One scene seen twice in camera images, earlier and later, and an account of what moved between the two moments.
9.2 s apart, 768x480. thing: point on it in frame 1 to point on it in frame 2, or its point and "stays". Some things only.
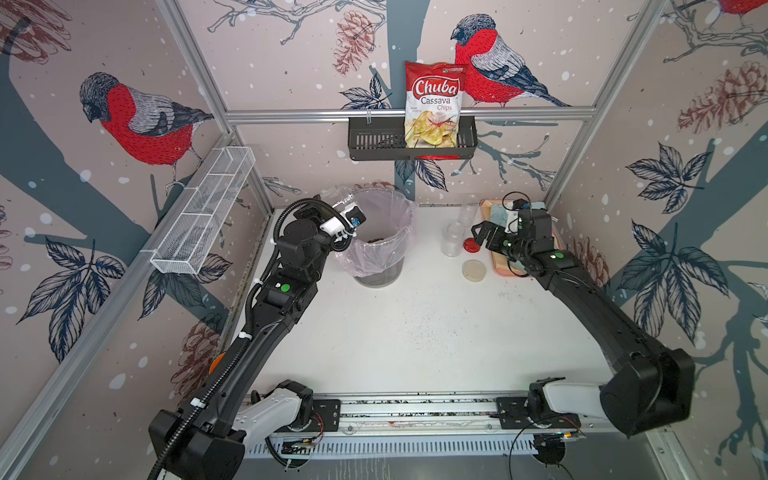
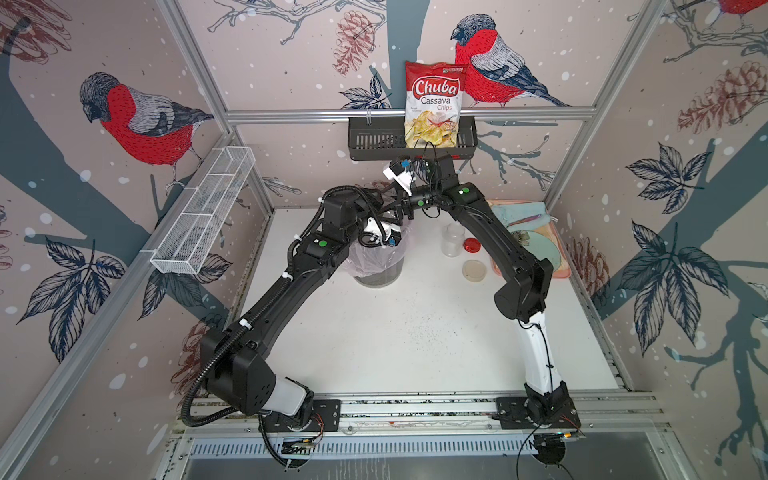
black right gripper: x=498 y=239 to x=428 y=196
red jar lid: x=471 y=246 stays
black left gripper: x=310 y=217 to x=360 y=204
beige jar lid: x=474 y=270 stays
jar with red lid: x=452 y=239 stays
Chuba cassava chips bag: x=433 y=103 stays
